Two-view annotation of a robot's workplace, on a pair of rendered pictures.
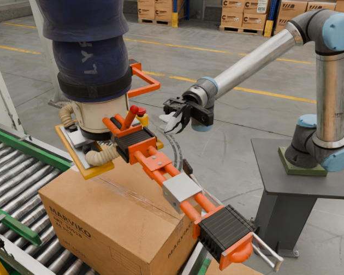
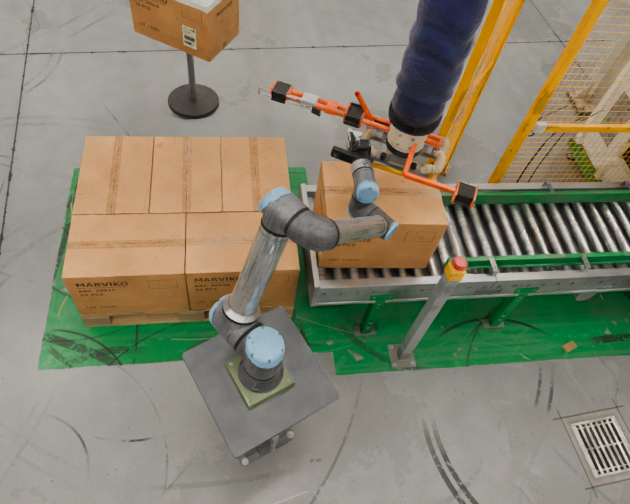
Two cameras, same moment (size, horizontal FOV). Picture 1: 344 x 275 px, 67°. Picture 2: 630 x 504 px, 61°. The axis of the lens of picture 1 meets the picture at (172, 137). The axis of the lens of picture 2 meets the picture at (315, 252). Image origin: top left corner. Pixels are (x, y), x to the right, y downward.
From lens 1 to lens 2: 2.52 m
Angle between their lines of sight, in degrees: 81
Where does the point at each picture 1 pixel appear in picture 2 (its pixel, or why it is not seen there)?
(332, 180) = (217, 362)
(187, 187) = (307, 97)
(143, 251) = (329, 164)
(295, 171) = not seen: hidden behind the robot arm
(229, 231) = (279, 86)
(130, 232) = (347, 169)
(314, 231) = (203, 473)
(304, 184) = not seen: hidden behind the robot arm
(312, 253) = (202, 431)
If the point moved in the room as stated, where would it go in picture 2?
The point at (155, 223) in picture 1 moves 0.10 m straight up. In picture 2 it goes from (337, 181) to (340, 167)
